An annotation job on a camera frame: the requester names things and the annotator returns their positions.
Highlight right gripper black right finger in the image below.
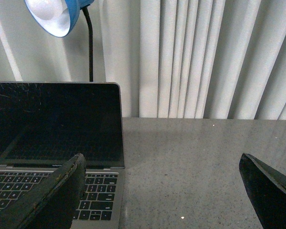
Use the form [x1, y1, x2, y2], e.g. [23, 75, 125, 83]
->
[239, 153, 286, 229]

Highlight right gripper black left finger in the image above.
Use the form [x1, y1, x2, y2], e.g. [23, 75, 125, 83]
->
[0, 154, 86, 229]

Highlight grey laptop computer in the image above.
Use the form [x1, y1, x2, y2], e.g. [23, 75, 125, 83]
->
[0, 82, 125, 229]

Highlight white pleated curtain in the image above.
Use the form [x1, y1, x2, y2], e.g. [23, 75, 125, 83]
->
[0, 0, 286, 120]

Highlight blue desk lamp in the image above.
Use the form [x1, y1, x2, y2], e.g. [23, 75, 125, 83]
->
[24, 0, 94, 82]

